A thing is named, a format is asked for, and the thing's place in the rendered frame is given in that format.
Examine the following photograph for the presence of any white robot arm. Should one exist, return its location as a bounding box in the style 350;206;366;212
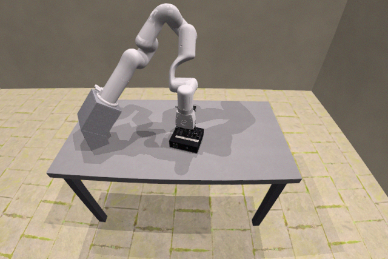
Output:
94;4;198;115

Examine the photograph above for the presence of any black lighting desk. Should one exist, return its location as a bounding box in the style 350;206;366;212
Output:
169;126;204;153

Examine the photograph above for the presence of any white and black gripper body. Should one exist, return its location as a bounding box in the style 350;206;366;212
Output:
175;110;196;129

